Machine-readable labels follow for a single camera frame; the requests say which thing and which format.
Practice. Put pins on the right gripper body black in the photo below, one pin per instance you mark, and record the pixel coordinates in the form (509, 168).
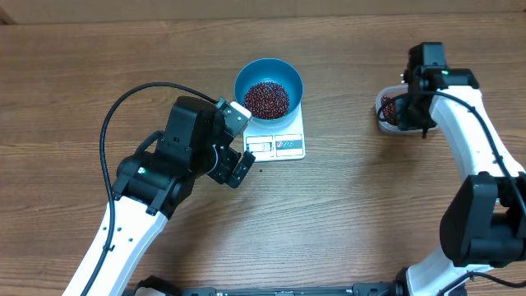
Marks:
(409, 119)

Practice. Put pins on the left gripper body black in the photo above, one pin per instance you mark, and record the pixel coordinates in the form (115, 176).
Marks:
(229, 165)

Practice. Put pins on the red beans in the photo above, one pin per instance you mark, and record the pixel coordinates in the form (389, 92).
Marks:
(267, 100)

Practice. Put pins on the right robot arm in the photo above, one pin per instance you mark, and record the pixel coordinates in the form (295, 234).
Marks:
(484, 226)

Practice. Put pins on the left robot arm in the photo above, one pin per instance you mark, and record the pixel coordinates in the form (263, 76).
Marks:
(152, 182)

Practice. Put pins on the white digital kitchen scale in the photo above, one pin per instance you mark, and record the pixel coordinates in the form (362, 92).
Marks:
(276, 140)

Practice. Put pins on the blue bowl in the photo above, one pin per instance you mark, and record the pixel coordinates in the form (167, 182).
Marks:
(270, 69)

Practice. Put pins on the clear plastic container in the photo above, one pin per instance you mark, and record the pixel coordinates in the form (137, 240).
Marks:
(386, 111)

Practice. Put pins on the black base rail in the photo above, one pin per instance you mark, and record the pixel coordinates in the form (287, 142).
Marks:
(154, 286)

